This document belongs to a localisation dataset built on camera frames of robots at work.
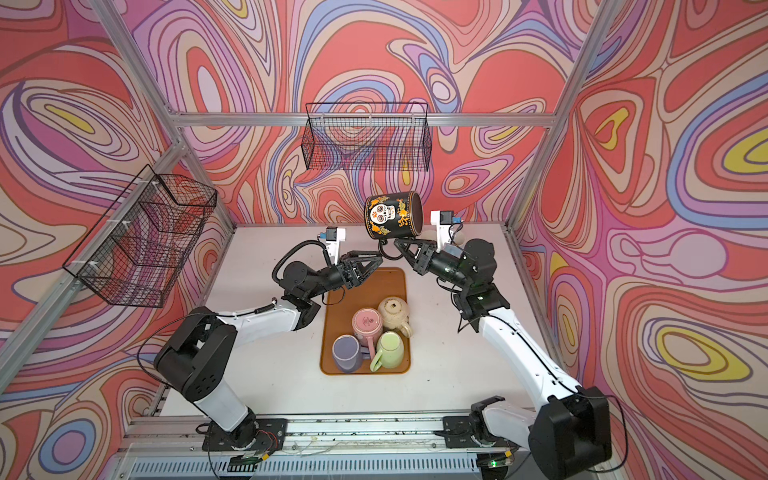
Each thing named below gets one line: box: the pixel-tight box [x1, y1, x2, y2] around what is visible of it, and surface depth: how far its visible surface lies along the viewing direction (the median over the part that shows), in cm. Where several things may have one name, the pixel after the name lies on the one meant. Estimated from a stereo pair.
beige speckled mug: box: [378, 296, 413, 338], surface depth 88 cm
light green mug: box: [370, 331, 404, 373], surface depth 80 cm
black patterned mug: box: [364, 191, 424, 239], surface depth 64 cm
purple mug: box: [332, 334, 363, 373], surface depth 82 cm
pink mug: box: [351, 308, 383, 360], surface depth 82 cm
